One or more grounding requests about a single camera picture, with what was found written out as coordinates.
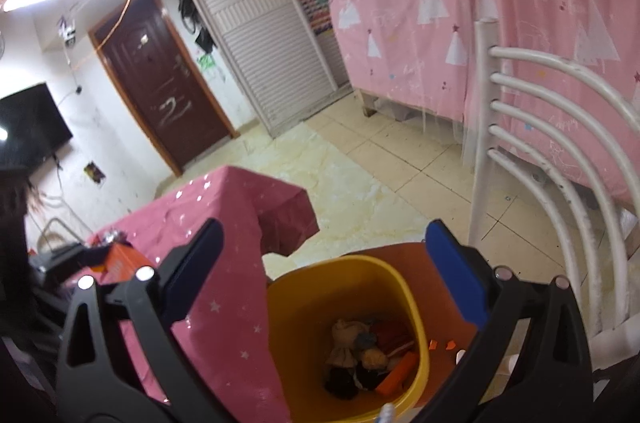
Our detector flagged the white security camera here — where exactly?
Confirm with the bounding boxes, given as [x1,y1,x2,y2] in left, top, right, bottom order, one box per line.
[58,16,76,48]

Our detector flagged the pink star tablecloth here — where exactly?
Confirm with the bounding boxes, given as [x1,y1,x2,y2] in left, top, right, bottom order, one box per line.
[77,166,318,422]

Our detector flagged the yellow trash bin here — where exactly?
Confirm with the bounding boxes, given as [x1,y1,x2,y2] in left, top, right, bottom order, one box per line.
[267,254,430,422]

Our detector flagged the white louvred wardrobe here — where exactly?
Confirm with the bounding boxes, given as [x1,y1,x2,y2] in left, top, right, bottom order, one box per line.
[194,0,348,137]

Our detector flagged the dark brown door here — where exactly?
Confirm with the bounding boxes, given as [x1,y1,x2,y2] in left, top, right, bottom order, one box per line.
[89,0,239,176]

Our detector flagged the white knitted cloth bundle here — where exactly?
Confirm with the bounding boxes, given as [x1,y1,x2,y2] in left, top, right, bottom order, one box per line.
[326,319,388,370]

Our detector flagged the black bags hanging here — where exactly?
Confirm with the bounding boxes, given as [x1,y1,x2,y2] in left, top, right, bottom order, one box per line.
[178,0,217,54]

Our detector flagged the grey metal tube frame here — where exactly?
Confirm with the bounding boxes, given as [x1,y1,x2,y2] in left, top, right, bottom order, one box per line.
[35,217,87,253]

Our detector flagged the black wall television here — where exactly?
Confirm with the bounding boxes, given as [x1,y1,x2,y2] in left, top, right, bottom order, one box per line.
[0,83,73,172]

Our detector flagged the pink tree pattern curtain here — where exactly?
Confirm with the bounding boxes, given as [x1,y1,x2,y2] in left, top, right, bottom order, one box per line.
[311,0,640,204]

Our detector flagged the crumpled silver wrapper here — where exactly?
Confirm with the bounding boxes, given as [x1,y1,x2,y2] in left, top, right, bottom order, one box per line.
[100,227,127,245]

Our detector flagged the white metal chair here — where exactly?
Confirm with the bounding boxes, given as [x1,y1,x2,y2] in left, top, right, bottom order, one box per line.
[468,18,639,370]

